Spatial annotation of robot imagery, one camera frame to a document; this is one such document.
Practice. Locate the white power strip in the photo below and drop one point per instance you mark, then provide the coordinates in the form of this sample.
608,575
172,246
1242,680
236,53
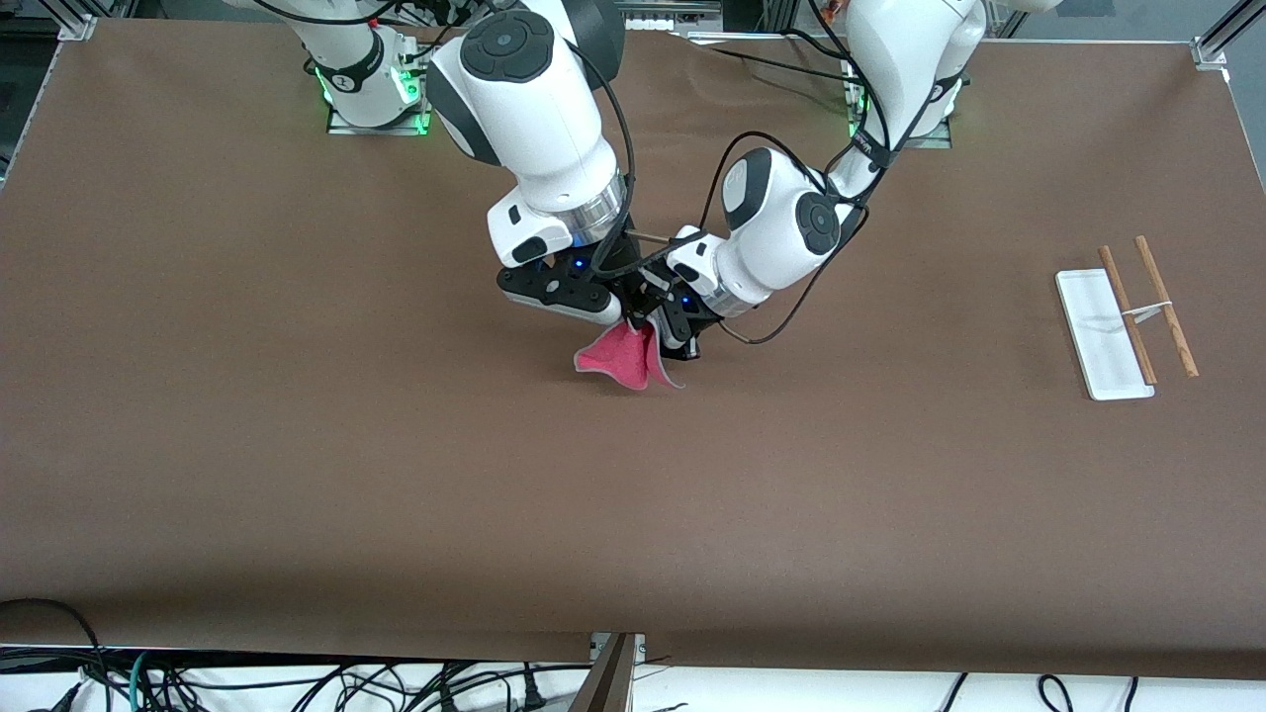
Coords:
673,20

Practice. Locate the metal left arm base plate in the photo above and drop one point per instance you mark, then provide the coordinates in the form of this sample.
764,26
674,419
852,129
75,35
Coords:
940,138

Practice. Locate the brown table cover sheet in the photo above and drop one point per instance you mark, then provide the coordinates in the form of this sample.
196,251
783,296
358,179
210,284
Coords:
396,494

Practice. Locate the grey and pink towel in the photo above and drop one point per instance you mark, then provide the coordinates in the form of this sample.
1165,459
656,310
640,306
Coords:
618,358

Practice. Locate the white rack with wooden bars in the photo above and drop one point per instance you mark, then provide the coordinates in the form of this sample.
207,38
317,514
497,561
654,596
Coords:
1108,346

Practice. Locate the black power plug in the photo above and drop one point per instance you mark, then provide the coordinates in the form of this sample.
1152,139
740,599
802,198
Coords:
532,692

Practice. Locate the aluminium frame corner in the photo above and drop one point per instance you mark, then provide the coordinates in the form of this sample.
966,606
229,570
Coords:
81,28
1209,51

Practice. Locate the small metal bracket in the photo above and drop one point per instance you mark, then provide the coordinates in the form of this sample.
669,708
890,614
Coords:
639,648

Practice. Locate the brown wooden table leg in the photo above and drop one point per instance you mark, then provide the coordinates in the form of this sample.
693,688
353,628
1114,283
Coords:
605,682

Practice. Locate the orange background item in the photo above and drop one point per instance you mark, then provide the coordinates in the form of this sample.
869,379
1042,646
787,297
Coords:
833,8

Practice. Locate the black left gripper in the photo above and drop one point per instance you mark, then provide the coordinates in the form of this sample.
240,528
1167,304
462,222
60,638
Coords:
685,321

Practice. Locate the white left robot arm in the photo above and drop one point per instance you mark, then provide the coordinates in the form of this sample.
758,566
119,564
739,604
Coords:
781,227

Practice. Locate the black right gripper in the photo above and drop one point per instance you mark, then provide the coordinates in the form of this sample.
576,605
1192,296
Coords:
615,269

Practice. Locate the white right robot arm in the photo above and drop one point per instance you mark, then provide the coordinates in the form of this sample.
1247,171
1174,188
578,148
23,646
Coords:
534,109

